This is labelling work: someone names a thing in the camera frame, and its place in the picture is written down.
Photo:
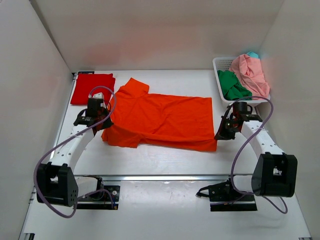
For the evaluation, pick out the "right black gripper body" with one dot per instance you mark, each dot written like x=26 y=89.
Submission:
x=226 y=130

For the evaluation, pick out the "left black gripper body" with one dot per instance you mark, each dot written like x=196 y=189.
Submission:
x=107 y=123

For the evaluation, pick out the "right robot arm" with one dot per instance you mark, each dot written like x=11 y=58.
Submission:
x=275 y=172

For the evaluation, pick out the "aluminium rail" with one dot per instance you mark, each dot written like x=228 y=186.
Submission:
x=163 y=177

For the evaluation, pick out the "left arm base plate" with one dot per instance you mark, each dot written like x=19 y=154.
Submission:
x=96 y=193

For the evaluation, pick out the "white plastic basket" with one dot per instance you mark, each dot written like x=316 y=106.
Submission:
x=223 y=63

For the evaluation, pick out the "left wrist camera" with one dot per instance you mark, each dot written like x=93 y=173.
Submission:
x=98 y=96

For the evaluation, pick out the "green t shirt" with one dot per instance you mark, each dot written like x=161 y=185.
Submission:
x=231 y=87

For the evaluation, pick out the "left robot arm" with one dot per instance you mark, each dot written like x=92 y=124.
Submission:
x=56 y=180

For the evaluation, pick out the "orange t shirt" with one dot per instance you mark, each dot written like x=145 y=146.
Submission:
x=141 y=117

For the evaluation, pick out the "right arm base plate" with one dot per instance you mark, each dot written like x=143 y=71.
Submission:
x=224 y=198

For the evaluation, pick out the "pink t shirt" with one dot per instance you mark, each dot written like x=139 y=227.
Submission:
x=250 y=74

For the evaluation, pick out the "teal cloth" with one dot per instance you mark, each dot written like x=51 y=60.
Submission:
x=253 y=54

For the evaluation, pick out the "folded red t shirt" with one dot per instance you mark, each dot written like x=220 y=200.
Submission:
x=85 y=83

